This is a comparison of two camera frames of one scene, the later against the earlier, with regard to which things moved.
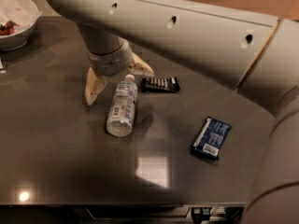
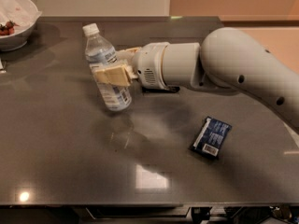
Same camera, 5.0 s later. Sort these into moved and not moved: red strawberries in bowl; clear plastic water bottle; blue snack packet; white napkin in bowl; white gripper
Moved: white gripper; clear plastic water bottle
Not moved: blue snack packet; red strawberries in bowl; white napkin in bowl
